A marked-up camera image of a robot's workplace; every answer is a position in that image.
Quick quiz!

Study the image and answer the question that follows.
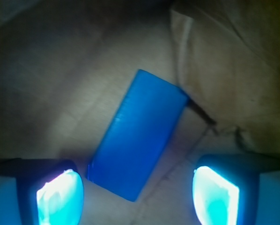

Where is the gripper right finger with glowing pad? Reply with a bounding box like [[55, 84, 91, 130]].
[[192, 153, 280, 225]]

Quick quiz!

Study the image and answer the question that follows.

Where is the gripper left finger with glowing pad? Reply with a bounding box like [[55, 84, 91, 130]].
[[0, 158, 84, 225]]

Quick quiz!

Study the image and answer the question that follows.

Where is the blue rectangular block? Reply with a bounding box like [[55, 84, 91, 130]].
[[87, 70, 189, 202]]

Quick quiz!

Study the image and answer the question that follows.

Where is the brown paper bag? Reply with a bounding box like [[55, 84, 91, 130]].
[[0, 0, 280, 225]]

